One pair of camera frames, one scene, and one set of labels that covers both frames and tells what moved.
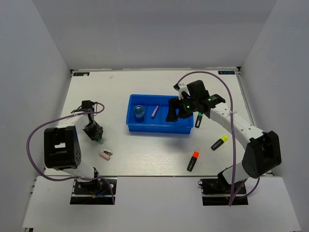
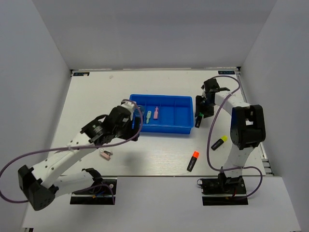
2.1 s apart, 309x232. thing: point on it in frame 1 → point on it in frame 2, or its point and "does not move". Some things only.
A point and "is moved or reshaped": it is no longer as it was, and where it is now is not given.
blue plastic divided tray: [156, 107] does not move
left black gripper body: [93, 129] → [127, 132]
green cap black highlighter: [199, 119] does not move
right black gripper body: [187, 107] → [203, 106]
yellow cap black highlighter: [223, 139] does not move
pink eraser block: [105, 154] does not move
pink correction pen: [154, 112] is moved or reshaped
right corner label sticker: [226, 72] does not move
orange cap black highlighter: [195, 155] does not move
